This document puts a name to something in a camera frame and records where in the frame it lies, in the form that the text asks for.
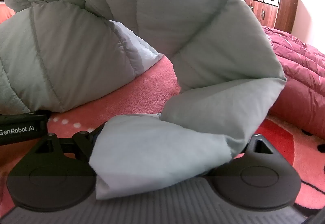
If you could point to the brown wooden cabinet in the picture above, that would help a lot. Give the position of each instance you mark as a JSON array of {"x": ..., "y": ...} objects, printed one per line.
[{"x": 287, "y": 11}]

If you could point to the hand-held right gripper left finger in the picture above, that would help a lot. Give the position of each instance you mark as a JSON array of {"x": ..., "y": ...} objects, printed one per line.
[{"x": 81, "y": 142}]

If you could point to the pink plush blanket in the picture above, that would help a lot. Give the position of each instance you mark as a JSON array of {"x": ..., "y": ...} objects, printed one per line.
[{"x": 142, "y": 92}]

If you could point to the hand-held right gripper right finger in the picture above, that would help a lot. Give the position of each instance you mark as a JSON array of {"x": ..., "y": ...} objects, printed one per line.
[{"x": 250, "y": 148}]

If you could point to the light green down jacket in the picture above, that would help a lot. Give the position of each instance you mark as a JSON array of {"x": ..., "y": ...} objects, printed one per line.
[{"x": 203, "y": 36}]

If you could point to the maroon down jacket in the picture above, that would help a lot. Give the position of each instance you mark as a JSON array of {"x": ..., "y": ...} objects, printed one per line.
[{"x": 299, "y": 74}]

